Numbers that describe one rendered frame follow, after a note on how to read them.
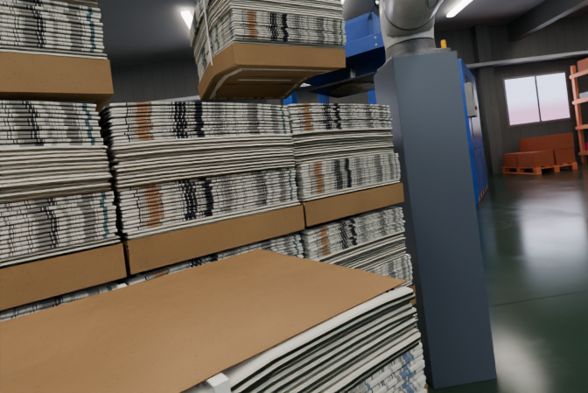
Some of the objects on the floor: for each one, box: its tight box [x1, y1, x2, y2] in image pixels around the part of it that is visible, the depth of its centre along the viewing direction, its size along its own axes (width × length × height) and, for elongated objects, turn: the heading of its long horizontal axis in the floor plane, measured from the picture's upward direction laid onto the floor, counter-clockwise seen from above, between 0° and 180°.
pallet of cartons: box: [502, 132, 578, 174], centre depth 712 cm, size 86×118×69 cm
